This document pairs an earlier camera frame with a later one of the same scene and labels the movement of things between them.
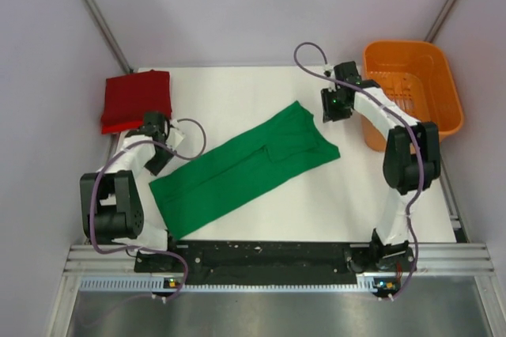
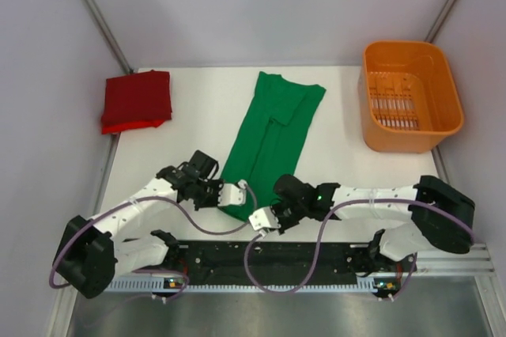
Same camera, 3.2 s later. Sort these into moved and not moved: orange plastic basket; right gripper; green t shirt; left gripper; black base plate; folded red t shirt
Moved: right gripper; green t shirt; left gripper
Not moved: black base plate; orange plastic basket; folded red t shirt
